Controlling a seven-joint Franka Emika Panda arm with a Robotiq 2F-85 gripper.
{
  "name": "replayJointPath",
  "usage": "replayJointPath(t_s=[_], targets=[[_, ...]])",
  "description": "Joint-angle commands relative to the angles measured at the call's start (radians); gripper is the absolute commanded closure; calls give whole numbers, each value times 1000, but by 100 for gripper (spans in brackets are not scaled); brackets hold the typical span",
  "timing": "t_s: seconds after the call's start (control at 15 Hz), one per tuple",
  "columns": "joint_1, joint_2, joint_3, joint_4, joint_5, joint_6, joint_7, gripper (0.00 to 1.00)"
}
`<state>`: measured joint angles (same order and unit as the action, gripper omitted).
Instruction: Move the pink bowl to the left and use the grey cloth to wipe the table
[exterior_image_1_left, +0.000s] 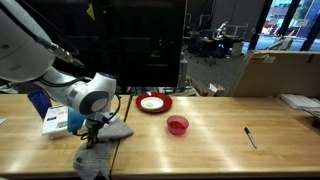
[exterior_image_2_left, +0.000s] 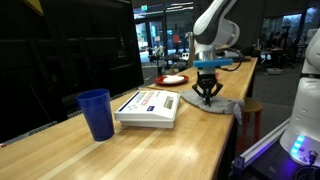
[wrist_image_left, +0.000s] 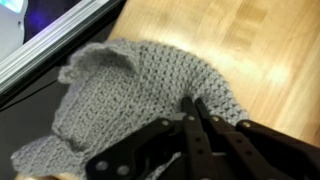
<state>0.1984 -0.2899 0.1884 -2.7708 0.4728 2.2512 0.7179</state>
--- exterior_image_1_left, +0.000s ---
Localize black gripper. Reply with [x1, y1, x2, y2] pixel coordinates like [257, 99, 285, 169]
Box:
[84, 118, 105, 150]

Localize grey knitted cloth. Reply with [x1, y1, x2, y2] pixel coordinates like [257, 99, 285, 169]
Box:
[72, 119, 135, 180]

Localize pink plastic bowl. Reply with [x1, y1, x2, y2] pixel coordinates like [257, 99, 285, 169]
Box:
[166, 115, 190, 136]

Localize white flat plastic case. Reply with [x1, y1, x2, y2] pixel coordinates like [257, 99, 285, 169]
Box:
[42, 104, 73, 139]

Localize blue plastic cup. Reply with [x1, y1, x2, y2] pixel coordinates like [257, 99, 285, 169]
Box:
[27, 89, 53, 119]

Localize red round plate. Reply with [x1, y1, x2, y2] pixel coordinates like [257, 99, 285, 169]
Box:
[135, 92, 174, 114]

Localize red candy pieces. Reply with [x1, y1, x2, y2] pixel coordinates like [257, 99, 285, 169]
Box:
[169, 120, 186, 131]

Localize large black screen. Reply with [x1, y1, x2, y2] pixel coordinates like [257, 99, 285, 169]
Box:
[19, 0, 188, 88]

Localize yellow triangle sticker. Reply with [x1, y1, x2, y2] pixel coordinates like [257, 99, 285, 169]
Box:
[86, 2, 96, 21]

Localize small open cardboard box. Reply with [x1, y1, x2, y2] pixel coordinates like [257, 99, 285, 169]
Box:
[191, 78, 227, 98]

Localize black office chair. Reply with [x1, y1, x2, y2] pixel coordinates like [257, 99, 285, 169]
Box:
[195, 35, 215, 64]

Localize black marker pen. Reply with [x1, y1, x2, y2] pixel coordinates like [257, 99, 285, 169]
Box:
[244, 127, 258, 150]

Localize large brown cardboard sheet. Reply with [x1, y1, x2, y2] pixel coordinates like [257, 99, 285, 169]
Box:
[229, 49, 320, 99]

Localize stack of white papers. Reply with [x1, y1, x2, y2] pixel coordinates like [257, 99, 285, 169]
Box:
[279, 93, 320, 111]

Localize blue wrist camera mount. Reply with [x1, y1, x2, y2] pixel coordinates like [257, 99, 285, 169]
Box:
[67, 109, 88, 134]

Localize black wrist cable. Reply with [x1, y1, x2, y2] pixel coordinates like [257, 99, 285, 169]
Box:
[73, 93, 122, 141]

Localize silver cable connector plug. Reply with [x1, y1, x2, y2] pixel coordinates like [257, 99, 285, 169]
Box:
[33, 34, 85, 69]

